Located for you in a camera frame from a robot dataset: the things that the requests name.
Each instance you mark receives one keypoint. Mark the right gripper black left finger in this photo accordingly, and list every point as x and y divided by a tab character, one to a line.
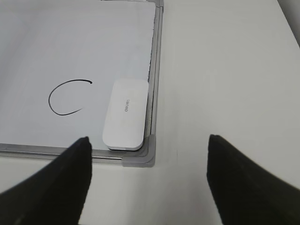
55	195

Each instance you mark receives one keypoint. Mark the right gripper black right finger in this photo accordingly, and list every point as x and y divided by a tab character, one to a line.
244	192

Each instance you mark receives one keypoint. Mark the white rectangular board eraser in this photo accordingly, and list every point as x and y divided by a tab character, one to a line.
125	118

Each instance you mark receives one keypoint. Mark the white aluminium-framed whiteboard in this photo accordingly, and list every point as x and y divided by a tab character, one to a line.
59	60

